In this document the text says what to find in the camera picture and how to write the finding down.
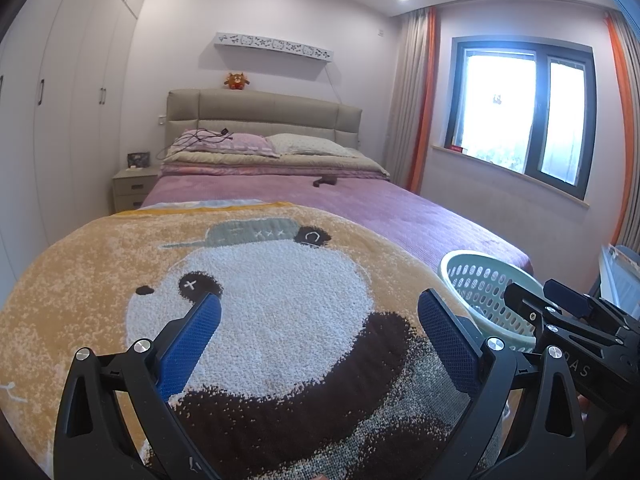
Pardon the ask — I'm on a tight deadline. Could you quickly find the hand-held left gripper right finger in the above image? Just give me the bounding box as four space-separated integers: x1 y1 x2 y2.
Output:
417 287 588 480

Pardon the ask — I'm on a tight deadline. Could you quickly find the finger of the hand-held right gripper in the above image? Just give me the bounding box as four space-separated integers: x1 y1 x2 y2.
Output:
502 282 557 347
542 279 626 332

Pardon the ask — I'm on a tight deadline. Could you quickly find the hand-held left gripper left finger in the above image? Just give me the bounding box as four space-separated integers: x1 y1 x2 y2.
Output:
52 292 223 480

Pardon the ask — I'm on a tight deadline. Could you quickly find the light green plastic basket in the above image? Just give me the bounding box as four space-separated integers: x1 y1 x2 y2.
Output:
439 250 545 353

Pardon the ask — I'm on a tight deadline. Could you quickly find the pink bedspread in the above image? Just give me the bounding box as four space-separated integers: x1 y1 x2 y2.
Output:
140 172 533 281

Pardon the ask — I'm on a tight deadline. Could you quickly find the bear print blanket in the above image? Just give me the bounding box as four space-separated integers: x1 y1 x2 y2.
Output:
0 200 507 480

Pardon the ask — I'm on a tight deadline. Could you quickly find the window sill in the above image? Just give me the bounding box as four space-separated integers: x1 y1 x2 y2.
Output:
431 144 592 209

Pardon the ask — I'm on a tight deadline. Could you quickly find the beige nightstand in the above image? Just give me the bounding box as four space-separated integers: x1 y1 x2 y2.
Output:
111 167 161 216

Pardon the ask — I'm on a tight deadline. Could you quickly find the beige and orange curtain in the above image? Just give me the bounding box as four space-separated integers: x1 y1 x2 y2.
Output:
385 5 442 197
602 10 640 257

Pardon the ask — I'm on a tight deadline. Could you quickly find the dark framed window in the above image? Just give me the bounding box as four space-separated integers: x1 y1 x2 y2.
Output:
446 35 599 202

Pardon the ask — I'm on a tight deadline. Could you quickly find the beige folded quilt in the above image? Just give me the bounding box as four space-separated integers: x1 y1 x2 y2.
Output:
159 149 392 182

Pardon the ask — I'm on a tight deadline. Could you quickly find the pink pillow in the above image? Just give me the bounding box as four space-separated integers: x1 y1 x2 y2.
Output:
165 129 279 157

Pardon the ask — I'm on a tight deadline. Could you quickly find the white dotted pillow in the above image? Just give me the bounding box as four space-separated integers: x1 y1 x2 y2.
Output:
265 132 359 159

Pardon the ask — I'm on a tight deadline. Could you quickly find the beige upholstered headboard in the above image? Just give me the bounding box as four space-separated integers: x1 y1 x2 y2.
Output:
165 88 363 153

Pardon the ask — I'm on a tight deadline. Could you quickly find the white wardrobe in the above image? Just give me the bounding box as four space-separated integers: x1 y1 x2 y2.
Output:
0 0 154 281

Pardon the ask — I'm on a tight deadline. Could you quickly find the black charger cable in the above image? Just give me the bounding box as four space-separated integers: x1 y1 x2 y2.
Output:
155 127 236 159

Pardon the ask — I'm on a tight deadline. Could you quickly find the thin white cord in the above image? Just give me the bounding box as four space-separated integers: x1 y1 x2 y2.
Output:
326 61 342 107

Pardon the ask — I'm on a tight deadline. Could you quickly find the white wall shelf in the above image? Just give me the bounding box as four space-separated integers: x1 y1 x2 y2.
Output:
215 31 334 64

